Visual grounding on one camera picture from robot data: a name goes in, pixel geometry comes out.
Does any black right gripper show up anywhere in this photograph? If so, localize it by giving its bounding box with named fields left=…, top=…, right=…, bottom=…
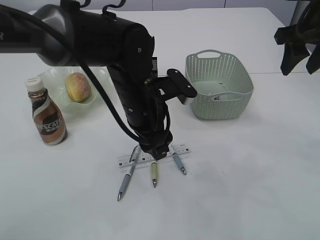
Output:
left=274, top=0, right=320, bottom=76

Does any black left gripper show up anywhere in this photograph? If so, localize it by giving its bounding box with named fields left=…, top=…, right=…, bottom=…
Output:
left=107, top=66, right=173, bottom=160

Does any clear plastic ruler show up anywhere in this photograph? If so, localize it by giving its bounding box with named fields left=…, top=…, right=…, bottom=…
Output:
left=117, top=144, right=191, bottom=168

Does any blue pen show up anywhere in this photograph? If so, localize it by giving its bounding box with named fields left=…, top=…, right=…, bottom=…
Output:
left=171, top=150, right=187, bottom=176

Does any yellow-green pen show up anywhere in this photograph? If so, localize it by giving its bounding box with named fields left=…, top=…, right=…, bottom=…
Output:
left=151, top=161, right=158, bottom=188

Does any sugared bread roll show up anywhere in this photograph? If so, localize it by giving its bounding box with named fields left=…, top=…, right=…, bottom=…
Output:
left=64, top=72, right=92, bottom=103

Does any brown Nescafe coffee bottle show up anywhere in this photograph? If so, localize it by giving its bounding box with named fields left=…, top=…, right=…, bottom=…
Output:
left=25, top=76, right=68, bottom=146

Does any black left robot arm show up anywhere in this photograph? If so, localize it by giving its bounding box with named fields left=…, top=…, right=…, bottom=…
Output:
left=0, top=0, right=173, bottom=160

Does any grey grip pen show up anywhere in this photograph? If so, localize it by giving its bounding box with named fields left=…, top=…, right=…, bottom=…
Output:
left=117, top=145, right=141, bottom=202

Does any black mesh pen holder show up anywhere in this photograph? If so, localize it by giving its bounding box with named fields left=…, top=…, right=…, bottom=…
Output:
left=151, top=56, right=158, bottom=79

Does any green wavy glass plate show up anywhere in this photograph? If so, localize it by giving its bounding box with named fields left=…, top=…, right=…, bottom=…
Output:
left=38, top=66, right=105, bottom=114

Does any green plastic basket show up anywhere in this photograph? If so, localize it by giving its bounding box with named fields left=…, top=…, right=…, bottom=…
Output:
left=185, top=49, right=254, bottom=120

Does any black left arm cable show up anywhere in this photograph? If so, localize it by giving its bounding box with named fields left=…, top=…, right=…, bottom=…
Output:
left=0, top=4, right=172, bottom=141

